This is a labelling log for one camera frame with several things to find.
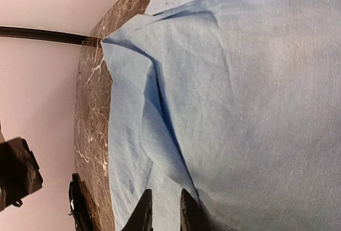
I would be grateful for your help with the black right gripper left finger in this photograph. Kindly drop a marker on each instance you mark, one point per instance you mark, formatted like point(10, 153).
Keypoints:
point(141, 217)

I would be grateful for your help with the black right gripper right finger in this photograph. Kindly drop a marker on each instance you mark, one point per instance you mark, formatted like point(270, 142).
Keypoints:
point(192, 217)

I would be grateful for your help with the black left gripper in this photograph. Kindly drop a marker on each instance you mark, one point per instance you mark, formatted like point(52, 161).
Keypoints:
point(20, 177)

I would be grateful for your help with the light blue long sleeve shirt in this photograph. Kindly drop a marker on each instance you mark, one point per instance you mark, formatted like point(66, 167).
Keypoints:
point(236, 101)

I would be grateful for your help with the black left corner post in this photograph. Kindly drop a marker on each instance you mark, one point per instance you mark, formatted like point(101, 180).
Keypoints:
point(50, 36)

